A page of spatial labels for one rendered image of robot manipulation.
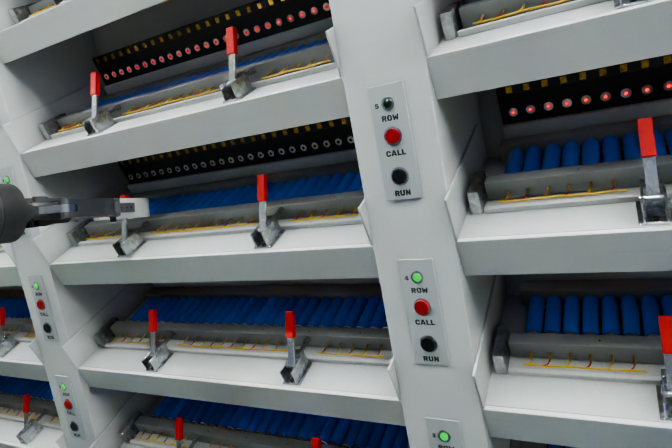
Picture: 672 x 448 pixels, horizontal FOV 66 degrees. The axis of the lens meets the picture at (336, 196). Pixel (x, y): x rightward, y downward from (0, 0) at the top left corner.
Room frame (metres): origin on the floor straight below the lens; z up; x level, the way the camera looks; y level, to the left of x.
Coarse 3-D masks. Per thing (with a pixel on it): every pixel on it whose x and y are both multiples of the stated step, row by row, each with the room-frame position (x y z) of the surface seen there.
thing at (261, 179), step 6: (264, 174) 0.68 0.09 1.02; (258, 180) 0.68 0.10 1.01; (264, 180) 0.68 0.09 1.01; (258, 186) 0.68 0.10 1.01; (264, 186) 0.67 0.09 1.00; (258, 192) 0.68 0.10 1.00; (264, 192) 0.67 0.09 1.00; (258, 198) 0.67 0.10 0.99; (264, 198) 0.67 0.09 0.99; (264, 204) 0.67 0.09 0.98; (264, 210) 0.67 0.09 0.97; (264, 216) 0.67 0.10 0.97; (264, 222) 0.66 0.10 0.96; (264, 228) 0.66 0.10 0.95
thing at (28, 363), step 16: (0, 288) 1.27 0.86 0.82; (16, 288) 1.24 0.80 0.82; (0, 304) 1.20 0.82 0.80; (16, 304) 1.17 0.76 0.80; (0, 320) 1.01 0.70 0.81; (16, 320) 1.07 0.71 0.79; (0, 336) 1.01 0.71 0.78; (16, 336) 1.06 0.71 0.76; (32, 336) 1.02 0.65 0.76; (0, 352) 1.00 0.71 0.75; (16, 352) 0.99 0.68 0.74; (32, 352) 0.97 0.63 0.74; (0, 368) 1.00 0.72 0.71; (16, 368) 0.97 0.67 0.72; (32, 368) 0.94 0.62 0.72
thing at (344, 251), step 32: (288, 160) 0.82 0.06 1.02; (320, 160) 0.79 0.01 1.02; (352, 160) 0.77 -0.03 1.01; (64, 224) 0.91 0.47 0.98; (224, 224) 0.77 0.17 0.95; (256, 224) 0.73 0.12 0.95; (352, 224) 0.64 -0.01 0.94; (64, 256) 0.88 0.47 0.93; (96, 256) 0.83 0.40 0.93; (160, 256) 0.74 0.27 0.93; (192, 256) 0.71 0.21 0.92; (224, 256) 0.68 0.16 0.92; (256, 256) 0.66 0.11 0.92; (288, 256) 0.63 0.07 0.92; (320, 256) 0.61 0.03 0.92; (352, 256) 0.59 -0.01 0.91
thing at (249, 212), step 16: (352, 192) 0.67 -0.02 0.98; (208, 208) 0.79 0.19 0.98; (224, 208) 0.77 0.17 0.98; (240, 208) 0.74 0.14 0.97; (256, 208) 0.73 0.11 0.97; (272, 208) 0.71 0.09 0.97; (288, 208) 0.70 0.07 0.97; (304, 208) 0.69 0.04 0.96; (320, 208) 0.68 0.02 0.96; (336, 208) 0.67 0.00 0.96; (352, 208) 0.66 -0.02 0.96; (96, 224) 0.90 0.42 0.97; (112, 224) 0.88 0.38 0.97; (128, 224) 0.86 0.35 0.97; (160, 224) 0.83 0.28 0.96; (176, 224) 0.81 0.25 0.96; (192, 224) 0.80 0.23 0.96; (208, 224) 0.78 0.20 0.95; (240, 224) 0.73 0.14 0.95
